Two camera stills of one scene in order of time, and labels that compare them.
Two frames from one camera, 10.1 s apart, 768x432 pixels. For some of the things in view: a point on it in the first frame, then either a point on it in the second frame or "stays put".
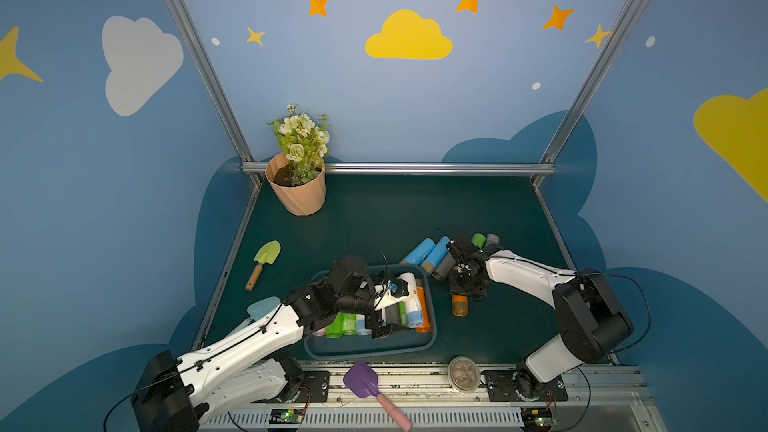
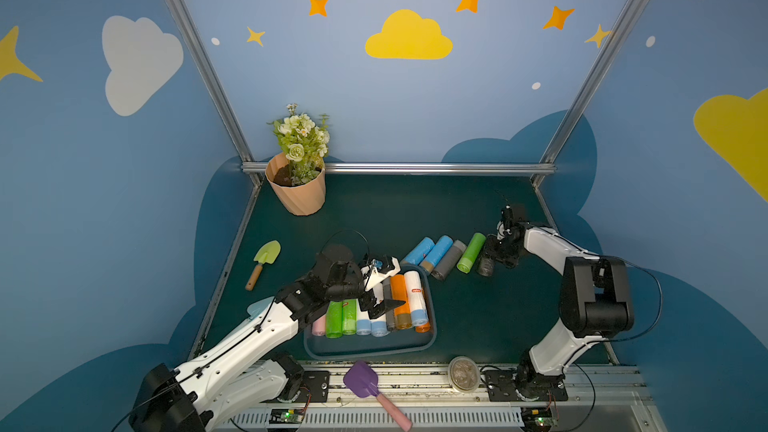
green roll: [349, 324] stays put
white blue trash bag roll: [360, 325] stays put
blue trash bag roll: [420, 253] stays put
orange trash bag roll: [460, 306] to [402, 312]
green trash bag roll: [335, 330] stays put
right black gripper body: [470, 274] to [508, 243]
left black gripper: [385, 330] to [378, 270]
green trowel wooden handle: [269, 253] stays put
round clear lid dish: [464, 374] stays put
